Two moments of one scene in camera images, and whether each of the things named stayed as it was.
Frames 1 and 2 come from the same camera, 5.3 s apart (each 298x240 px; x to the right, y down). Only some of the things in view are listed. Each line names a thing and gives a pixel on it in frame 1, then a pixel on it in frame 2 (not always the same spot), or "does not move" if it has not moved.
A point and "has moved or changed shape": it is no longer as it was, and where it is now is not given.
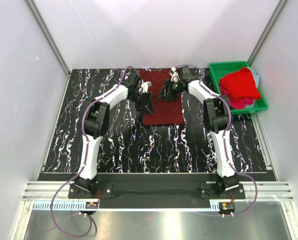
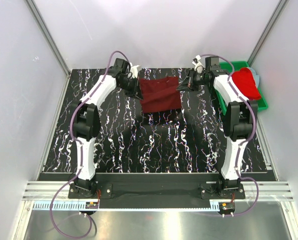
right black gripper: x=172 y=97 to x=188 y=83
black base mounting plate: x=160 y=191 does not move
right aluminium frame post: x=270 y=25 does not move
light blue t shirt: x=256 y=77 does not move
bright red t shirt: x=241 y=85 does not move
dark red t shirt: x=166 y=112 has moved or changed shape
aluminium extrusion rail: x=266 y=190 does not move
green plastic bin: x=219 y=69 does not move
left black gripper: x=146 y=106 to x=136 y=90
